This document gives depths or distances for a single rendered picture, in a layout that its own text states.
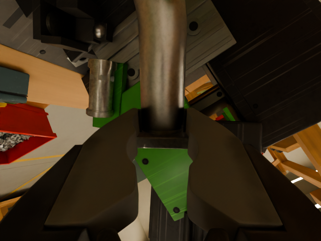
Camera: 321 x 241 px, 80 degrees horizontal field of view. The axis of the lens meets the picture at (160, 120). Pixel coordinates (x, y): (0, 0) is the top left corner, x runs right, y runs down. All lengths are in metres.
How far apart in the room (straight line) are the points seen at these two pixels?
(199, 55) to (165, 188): 0.20
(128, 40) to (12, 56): 0.22
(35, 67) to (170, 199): 0.36
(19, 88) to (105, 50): 0.20
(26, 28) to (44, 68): 0.10
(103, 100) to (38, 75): 0.25
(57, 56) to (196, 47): 0.29
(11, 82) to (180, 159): 0.34
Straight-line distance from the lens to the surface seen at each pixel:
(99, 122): 0.31
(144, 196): 10.33
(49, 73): 0.50
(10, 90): 0.45
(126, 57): 0.31
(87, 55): 0.36
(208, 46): 0.29
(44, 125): 0.79
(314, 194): 0.86
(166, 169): 0.30
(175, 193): 0.31
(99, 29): 0.30
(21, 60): 0.46
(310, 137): 1.08
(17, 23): 0.40
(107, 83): 0.27
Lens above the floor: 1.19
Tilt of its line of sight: 13 degrees down
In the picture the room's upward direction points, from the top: 152 degrees clockwise
